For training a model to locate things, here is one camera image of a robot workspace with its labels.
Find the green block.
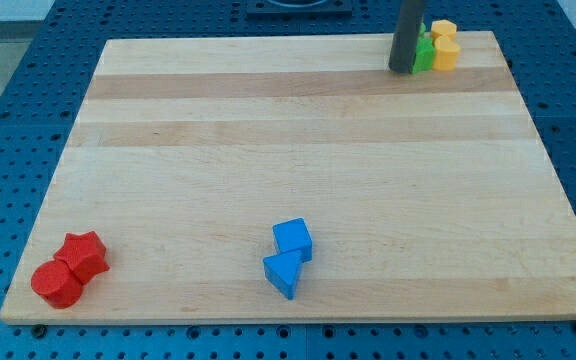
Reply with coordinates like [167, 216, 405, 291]
[411, 38, 436, 74]
[419, 22, 426, 38]

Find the wooden board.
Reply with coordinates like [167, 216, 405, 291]
[0, 31, 576, 325]

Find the green block behind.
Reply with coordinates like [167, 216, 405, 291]
[419, 22, 426, 38]

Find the green block front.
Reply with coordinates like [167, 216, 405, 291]
[411, 38, 436, 74]

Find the red star block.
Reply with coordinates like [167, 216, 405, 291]
[53, 231, 110, 285]

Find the yellow heart block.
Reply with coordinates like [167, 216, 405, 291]
[432, 35, 461, 71]

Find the red cylinder block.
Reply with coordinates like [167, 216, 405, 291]
[31, 260, 83, 309]

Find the blue cube block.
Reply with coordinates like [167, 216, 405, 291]
[272, 218, 313, 262]

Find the dark grey pointer rod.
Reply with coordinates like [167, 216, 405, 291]
[388, 0, 428, 73]

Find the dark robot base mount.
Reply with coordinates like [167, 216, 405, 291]
[246, 0, 353, 17]

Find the blue triangle block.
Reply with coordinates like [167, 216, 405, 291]
[262, 250, 302, 300]

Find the yellow pentagon block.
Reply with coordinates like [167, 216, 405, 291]
[430, 19, 458, 40]

